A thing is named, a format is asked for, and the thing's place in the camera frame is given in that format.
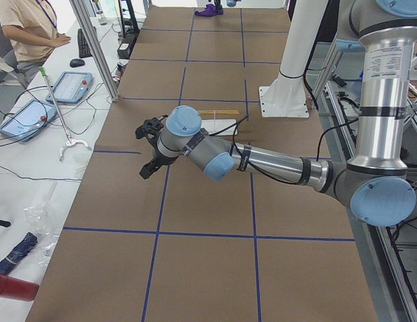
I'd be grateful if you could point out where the purple towel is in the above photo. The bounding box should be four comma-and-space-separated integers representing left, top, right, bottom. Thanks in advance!
194, 3, 224, 17

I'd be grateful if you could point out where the reacher grabber stick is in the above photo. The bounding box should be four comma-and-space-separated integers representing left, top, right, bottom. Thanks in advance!
38, 67, 93, 162

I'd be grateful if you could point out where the upper blue teach pendant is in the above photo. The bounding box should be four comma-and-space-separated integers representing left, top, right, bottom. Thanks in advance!
52, 71, 93, 103

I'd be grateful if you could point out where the blue teach pendant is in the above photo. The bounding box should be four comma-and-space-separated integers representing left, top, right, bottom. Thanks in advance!
52, 71, 93, 103
0, 99, 56, 142

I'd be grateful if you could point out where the black box with label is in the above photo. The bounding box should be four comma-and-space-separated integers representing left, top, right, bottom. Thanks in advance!
117, 35, 137, 60

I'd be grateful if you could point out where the clear plastic wrap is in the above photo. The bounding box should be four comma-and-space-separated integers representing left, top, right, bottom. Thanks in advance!
24, 181, 61, 268

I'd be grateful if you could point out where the black computer mouse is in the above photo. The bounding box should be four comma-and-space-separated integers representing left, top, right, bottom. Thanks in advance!
69, 58, 85, 68

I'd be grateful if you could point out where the lower blue teach pendant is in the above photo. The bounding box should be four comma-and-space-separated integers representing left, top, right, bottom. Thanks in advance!
0, 99, 56, 142

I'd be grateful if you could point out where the black keyboard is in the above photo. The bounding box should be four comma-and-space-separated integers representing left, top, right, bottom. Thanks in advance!
77, 28, 92, 58

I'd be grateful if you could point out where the folded dark blue umbrella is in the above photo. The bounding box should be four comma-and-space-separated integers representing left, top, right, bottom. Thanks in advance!
0, 232, 38, 275

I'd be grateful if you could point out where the person in beige shirt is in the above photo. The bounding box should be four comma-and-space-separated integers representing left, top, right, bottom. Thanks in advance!
0, 0, 71, 78

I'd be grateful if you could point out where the red cylinder bottle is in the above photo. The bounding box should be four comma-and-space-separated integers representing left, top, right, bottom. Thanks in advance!
0, 274, 40, 302

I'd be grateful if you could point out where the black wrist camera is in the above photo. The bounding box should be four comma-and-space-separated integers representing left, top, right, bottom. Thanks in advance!
135, 115, 168, 140

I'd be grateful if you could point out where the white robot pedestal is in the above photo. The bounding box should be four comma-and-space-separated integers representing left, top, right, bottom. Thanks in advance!
259, 0, 328, 118

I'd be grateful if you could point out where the aluminium frame post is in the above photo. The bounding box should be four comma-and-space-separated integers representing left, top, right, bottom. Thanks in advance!
70, 0, 119, 102

